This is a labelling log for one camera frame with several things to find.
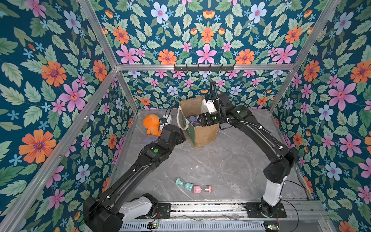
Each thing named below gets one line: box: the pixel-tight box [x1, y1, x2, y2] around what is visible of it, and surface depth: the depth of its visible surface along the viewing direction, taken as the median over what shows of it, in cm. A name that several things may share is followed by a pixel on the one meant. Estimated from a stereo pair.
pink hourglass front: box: [193, 185, 213, 195], surface depth 80 cm
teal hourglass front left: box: [174, 177, 194, 192], surface depth 82 cm
